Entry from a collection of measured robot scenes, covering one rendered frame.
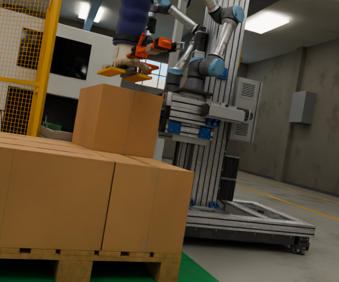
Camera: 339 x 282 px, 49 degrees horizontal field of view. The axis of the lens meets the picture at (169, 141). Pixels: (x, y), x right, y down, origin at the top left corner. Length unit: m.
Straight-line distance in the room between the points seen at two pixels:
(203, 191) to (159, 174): 1.13
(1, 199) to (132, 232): 0.57
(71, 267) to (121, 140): 0.87
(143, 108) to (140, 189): 0.75
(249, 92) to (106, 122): 1.17
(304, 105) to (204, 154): 7.92
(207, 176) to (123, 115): 0.88
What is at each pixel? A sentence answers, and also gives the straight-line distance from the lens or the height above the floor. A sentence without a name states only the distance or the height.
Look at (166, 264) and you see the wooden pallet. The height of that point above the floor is 0.09.
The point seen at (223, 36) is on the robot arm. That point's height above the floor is 1.43.
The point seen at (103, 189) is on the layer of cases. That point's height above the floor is 0.41.
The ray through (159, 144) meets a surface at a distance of 6.10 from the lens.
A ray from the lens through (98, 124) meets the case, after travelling 2.23.
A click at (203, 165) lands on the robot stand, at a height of 0.53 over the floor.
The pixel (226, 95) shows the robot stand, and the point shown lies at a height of 1.08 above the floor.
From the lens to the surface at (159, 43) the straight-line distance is 2.02.
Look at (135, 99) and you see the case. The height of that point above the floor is 0.89.
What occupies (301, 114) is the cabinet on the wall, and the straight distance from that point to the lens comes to 10.53.
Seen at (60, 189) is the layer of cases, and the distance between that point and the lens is 1.63.
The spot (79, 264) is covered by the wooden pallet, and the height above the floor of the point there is 0.08.
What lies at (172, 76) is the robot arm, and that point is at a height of 1.19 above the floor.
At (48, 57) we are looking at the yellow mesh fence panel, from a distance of 3.65.
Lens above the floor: 0.68
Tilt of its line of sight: level
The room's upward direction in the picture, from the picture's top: 9 degrees clockwise
